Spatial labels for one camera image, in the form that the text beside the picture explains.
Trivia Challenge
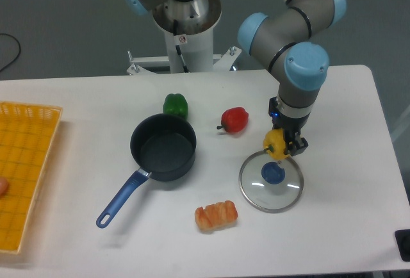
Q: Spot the glass lid blue knob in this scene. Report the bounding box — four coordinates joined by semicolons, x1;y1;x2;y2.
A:
238;151;304;213

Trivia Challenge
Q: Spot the peach object in basket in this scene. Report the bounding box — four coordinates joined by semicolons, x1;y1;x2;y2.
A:
0;177;9;196

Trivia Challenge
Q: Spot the black cable on floor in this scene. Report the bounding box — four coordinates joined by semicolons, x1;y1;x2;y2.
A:
0;33;22;72

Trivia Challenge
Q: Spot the red bell pepper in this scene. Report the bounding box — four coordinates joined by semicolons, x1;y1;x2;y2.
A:
217;107;249;134

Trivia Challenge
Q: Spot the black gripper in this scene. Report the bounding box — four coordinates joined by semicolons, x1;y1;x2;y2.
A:
268;96;310;156

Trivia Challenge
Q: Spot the green bell pepper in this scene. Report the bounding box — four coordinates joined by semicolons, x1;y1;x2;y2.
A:
163;93;188;120

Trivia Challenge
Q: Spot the orange bread loaf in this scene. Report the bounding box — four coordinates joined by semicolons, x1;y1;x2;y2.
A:
194;200;238;232

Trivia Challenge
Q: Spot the yellow plastic basket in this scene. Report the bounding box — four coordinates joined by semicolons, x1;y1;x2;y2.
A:
1;101;63;254

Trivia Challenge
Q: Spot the dark pot blue handle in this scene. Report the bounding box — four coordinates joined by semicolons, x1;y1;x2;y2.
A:
96;113;197;229

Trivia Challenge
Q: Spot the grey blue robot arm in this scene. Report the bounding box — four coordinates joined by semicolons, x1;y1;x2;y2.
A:
125;0;347;156

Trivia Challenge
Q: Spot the black device at table edge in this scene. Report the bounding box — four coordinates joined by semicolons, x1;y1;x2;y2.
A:
395;229;410;262

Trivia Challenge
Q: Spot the yellow bell pepper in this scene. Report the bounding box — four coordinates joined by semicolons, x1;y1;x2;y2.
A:
263;128;289;160

